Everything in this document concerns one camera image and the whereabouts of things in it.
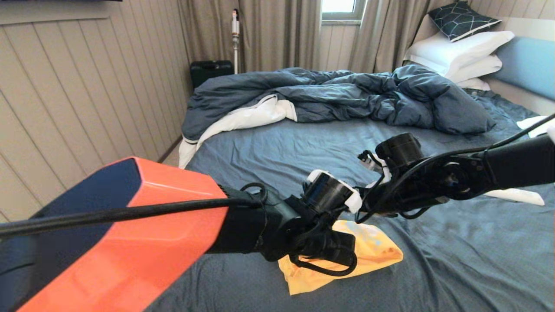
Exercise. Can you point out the blue bed sheet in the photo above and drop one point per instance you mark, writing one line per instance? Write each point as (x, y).
(282, 147)

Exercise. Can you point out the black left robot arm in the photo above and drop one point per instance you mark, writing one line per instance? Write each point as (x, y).
(151, 247)

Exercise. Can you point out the crumpled dark blue duvet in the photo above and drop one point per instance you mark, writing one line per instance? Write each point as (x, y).
(347, 93)

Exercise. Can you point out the large white pillow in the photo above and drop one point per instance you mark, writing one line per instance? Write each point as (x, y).
(455, 50)

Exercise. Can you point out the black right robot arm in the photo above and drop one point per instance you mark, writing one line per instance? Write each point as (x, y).
(511, 167)

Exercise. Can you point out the dark green suitcase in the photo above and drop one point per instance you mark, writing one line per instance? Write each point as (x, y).
(210, 71)

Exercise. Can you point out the beige curtain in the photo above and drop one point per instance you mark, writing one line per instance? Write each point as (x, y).
(381, 34)
(277, 34)

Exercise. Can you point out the yellow t-shirt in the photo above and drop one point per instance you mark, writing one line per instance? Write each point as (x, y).
(381, 251)

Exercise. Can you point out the blue headboard pad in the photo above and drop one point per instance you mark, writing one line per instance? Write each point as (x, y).
(529, 67)

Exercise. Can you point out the white remote control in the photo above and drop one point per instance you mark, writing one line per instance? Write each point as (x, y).
(520, 197)

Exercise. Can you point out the white stick vacuum cleaner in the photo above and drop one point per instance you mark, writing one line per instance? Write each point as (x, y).
(235, 28)

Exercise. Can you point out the window with grey frame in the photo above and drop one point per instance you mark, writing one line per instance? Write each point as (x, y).
(340, 6)

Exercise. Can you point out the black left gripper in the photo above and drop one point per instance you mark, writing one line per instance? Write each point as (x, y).
(329, 247)

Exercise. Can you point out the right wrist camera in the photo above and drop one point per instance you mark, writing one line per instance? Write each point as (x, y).
(370, 162)

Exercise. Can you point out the dark patterned cushion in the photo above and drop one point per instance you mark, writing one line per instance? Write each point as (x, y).
(459, 21)

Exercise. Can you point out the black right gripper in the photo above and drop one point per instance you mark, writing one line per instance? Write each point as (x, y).
(403, 199)

